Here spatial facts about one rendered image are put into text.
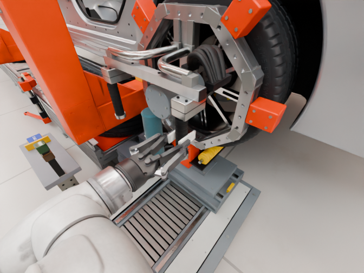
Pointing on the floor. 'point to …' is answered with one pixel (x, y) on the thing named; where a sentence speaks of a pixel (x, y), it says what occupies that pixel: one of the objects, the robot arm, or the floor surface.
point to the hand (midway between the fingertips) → (182, 136)
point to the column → (68, 183)
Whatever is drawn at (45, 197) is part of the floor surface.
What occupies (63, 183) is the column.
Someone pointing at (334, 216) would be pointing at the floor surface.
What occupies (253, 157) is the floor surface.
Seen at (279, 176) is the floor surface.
